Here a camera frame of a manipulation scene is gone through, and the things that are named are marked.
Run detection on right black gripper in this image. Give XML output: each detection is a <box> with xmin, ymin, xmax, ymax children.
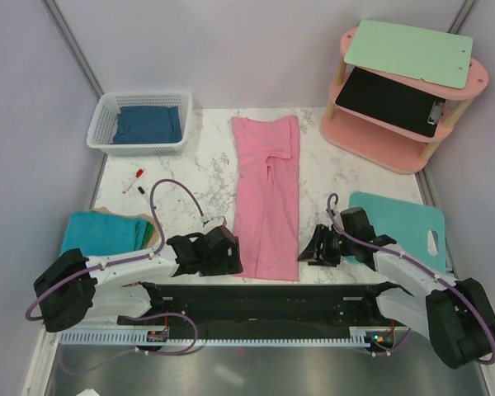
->
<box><xmin>296</xmin><ymin>224</ymin><xmax>356</xmax><ymax>267</ymax></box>

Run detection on teal folding board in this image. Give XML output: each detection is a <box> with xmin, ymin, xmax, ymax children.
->
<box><xmin>349</xmin><ymin>191</ymin><xmax>446</xmax><ymax>273</ymax></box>

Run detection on white plastic basket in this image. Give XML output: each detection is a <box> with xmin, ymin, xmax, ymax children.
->
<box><xmin>87</xmin><ymin>91</ymin><xmax>193</xmax><ymax>157</ymax></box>

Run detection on pink three-tier shelf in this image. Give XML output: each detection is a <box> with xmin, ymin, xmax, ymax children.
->
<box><xmin>320</xmin><ymin>27</ymin><xmax>489</xmax><ymax>174</ymax></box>

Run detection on white cable duct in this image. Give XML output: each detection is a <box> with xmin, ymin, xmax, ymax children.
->
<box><xmin>59</xmin><ymin>328</ymin><xmax>380</xmax><ymax>347</ymax></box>

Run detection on red capped marker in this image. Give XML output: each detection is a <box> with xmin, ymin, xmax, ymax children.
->
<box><xmin>122</xmin><ymin>168</ymin><xmax>144</xmax><ymax>194</ymax></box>

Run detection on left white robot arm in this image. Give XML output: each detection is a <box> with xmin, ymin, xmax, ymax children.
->
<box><xmin>30</xmin><ymin>225</ymin><xmax>243</xmax><ymax>332</ymax></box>

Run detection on light green board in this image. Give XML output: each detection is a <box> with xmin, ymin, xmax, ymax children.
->
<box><xmin>345</xmin><ymin>20</ymin><xmax>473</xmax><ymax>89</ymax></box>

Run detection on dark blue t-shirt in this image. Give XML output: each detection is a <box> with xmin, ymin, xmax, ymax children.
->
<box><xmin>112</xmin><ymin>106</ymin><xmax>182</xmax><ymax>144</ymax></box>

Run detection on teal t-shirt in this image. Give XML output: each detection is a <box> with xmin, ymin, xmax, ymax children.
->
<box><xmin>60</xmin><ymin>211</ymin><xmax>153</xmax><ymax>257</ymax></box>

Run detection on pink t-shirt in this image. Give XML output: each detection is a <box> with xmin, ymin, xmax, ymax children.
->
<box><xmin>231</xmin><ymin>115</ymin><xmax>300</xmax><ymax>281</ymax></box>

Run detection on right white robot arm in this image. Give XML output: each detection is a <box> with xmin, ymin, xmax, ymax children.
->
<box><xmin>298</xmin><ymin>208</ymin><xmax>495</xmax><ymax>369</ymax></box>

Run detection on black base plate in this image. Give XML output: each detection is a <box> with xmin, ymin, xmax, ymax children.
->
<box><xmin>117</xmin><ymin>282</ymin><xmax>395</xmax><ymax>338</ymax></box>

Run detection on tan t-shirt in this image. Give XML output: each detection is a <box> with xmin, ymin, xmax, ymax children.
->
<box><xmin>87</xmin><ymin>208</ymin><xmax>152</xmax><ymax>256</ymax></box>

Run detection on folded green t-shirt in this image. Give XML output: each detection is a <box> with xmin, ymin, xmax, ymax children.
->
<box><xmin>141</xmin><ymin>222</ymin><xmax>158</xmax><ymax>248</ymax></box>

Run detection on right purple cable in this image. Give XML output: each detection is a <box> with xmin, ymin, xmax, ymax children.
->
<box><xmin>326</xmin><ymin>193</ymin><xmax>495</xmax><ymax>366</ymax></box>

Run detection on black clipboard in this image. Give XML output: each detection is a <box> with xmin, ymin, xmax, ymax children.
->
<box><xmin>335</xmin><ymin>68</ymin><xmax>446</xmax><ymax>138</ymax></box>

